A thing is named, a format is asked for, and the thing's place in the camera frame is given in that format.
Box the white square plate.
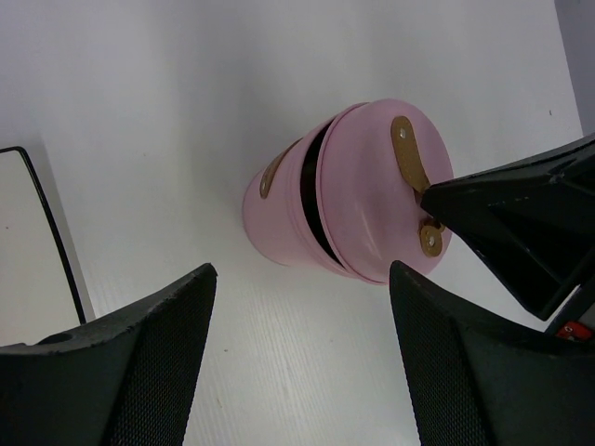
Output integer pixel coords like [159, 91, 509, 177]
[1, 147, 88, 346]

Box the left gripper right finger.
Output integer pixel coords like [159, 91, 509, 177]
[390, 261, 594, 445]

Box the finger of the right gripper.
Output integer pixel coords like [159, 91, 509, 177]
[421, 136, 594, 321]

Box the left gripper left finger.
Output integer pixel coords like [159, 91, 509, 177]
[1, 263, 218, 445]

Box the pink lid with brown handle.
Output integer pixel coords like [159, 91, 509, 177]
[316, 98, 454, 284]

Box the pink cylindrical lunch box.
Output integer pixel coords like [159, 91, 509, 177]
[242, 103, 363, 279]

